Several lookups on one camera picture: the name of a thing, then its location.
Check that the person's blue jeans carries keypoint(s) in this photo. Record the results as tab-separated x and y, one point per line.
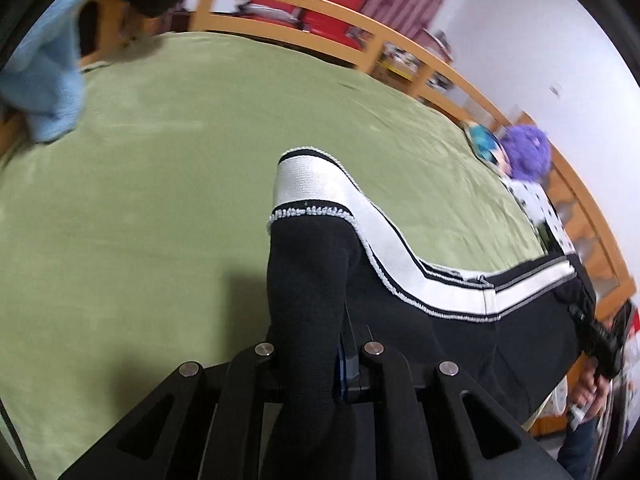
580	450

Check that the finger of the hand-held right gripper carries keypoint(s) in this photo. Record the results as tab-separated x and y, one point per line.
587	327

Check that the cluttered wooden desk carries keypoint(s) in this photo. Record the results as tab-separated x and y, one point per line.
400	57

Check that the wooden bed frame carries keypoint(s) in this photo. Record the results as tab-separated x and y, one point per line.
590	210

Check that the light blue fluffy towel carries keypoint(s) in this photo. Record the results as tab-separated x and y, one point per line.
45	70

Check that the purple plush toy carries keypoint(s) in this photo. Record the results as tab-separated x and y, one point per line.
527	152

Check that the geometric patterned pillow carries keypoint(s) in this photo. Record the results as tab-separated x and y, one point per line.
482	142

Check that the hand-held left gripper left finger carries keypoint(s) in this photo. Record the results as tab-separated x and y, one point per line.
200	420

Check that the black pants with white stripe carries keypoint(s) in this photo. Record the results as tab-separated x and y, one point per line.
310	285

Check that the person's right hand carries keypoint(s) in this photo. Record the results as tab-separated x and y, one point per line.
587	392

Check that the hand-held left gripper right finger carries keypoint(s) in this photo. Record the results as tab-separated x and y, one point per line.
400	420

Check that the white star-patterned bin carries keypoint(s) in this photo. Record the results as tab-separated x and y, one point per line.
557	402

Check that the green bed blanket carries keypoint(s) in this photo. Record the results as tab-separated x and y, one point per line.
150	210

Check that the polka dot white cloth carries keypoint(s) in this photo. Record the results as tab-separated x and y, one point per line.
535	200

